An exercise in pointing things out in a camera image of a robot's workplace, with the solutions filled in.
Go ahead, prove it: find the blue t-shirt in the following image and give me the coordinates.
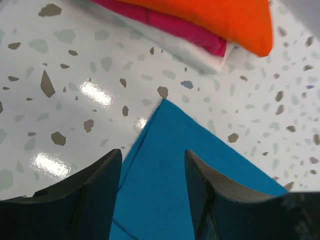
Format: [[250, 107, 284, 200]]
[[109, 100, 286, 240]]

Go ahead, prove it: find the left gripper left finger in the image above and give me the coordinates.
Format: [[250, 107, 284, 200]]
[[0, 149, 123, 240]]

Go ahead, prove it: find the folded white t-shirt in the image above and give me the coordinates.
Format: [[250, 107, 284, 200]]
[[117, 13, 238, 72]]

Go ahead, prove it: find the folded orange t-shirt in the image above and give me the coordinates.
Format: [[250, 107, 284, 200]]
[[131, 0, 273, 57]]

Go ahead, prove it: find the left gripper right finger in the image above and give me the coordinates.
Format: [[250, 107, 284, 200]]
[[184, 150, 320, 240]]

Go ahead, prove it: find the folded magenta t-shirt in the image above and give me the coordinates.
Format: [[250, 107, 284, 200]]
[[93, 0, 227, 57]]

